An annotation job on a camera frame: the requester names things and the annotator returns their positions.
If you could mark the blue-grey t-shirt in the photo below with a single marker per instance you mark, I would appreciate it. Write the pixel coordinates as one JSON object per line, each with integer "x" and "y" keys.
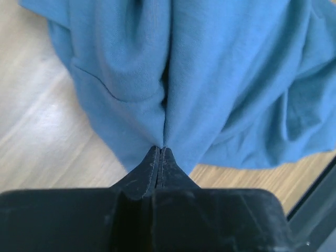
{"x": 244, "y": 84}

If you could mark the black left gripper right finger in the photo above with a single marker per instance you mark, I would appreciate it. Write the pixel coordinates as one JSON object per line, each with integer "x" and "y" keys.
{"x": 189, "y": 218}

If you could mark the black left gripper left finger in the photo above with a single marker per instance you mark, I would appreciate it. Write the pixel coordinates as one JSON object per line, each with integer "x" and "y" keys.
{"x": 72, "y": 219}

